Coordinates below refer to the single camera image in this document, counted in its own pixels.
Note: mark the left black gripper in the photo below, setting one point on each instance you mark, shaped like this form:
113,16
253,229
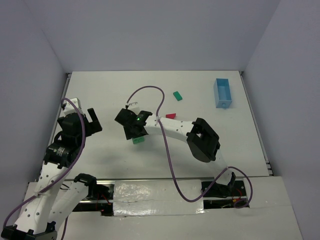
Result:
90,124

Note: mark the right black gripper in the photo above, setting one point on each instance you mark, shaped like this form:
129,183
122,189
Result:
128,127

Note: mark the green castle notched block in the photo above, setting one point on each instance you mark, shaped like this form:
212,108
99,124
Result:
138,140

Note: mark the blue plastic box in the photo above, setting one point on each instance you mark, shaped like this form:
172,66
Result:
222,93

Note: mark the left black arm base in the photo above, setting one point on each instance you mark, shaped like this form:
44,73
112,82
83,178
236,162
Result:
99,197

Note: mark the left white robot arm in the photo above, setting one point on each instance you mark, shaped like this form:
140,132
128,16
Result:
43,214

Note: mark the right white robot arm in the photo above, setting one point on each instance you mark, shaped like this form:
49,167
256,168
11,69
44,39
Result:
202,140

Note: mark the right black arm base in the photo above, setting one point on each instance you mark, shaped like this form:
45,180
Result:
232,193

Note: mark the red triangular prism block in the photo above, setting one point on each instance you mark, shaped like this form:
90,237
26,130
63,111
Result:
171,116

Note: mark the green rectangular block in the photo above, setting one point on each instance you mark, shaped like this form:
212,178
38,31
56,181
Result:
177,96

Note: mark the silver tape covered panel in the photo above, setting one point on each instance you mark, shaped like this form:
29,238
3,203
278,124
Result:
152,198

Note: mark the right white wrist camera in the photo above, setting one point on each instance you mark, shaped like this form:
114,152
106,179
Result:
134,107

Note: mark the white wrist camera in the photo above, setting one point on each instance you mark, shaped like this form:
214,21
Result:
134,107
71,106

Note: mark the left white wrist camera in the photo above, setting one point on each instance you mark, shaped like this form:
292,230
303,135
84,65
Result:
71,106

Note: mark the aluminium rail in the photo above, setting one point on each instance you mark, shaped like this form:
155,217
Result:
106,180

